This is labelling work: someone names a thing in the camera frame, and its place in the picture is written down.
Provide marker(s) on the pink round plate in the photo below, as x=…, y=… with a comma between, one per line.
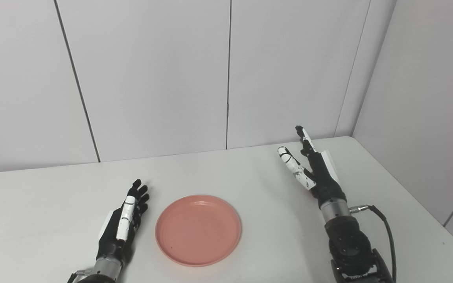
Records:
x=198, y=230

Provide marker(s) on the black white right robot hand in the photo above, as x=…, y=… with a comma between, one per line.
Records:
x=325, y=181

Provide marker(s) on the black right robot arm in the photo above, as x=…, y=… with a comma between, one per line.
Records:
x=348, y=243

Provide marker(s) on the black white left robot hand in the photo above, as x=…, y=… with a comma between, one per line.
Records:
x=112, y=239

